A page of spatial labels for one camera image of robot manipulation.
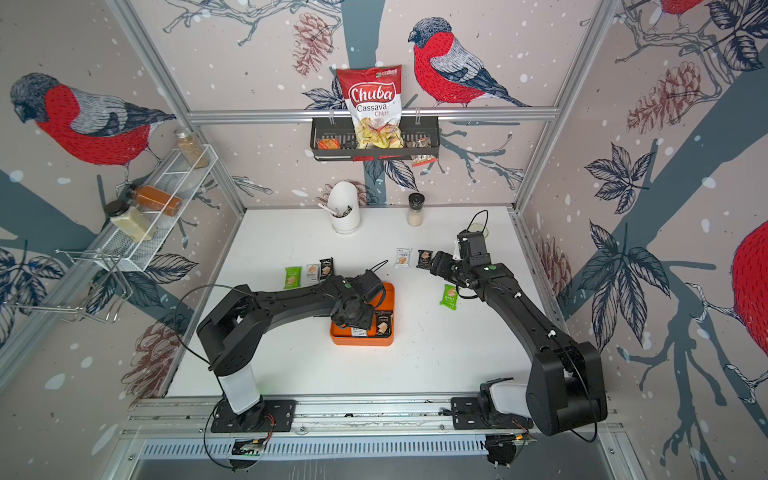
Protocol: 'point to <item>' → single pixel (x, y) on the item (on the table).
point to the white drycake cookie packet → (402, 258)
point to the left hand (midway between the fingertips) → (367, 317)
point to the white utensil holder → (343, 207)
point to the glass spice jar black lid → (416, 201)
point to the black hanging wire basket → (332, 139)
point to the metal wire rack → (90, 281)
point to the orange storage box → (342, 335)
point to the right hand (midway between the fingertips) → (436, 263)
